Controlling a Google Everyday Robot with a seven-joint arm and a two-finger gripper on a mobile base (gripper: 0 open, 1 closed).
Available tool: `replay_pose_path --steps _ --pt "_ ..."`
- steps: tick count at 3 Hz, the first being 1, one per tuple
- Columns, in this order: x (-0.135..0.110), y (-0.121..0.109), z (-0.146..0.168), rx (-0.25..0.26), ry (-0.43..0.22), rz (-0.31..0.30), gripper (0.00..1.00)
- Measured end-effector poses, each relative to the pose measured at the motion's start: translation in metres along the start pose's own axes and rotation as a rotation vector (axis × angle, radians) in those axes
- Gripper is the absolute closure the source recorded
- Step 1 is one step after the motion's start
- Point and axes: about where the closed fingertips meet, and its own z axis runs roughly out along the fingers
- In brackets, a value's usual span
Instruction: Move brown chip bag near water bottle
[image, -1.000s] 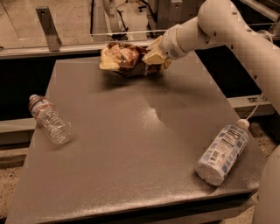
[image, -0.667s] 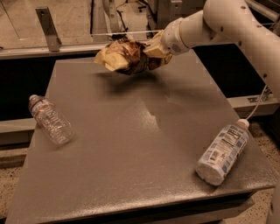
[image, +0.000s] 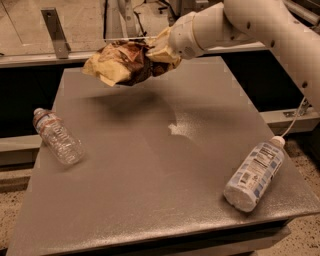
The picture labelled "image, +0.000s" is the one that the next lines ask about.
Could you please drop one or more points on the left metal rail bracket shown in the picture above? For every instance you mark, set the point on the left metal rail bracket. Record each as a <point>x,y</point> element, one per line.
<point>55,30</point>

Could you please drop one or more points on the grey table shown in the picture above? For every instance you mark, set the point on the grey table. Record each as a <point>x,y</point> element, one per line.
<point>157,158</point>

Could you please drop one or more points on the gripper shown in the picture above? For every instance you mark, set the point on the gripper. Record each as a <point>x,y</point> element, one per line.
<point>182,37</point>

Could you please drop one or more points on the brown chip bag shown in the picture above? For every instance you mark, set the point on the brown chip bag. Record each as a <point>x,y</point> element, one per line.
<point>123,62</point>

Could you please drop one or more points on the clear plastic water bottle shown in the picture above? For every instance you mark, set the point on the clear plastic water bottle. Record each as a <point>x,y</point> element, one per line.
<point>63,144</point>

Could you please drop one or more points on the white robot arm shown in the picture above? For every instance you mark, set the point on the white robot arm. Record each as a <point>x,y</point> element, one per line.
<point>236,22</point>

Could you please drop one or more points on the horizontal metal rail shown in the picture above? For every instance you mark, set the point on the horizontal metal rail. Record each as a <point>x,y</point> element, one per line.
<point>13,61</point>

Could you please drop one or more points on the white labelled bottle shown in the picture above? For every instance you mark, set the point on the white labelled bottle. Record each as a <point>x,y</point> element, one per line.
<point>249,183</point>

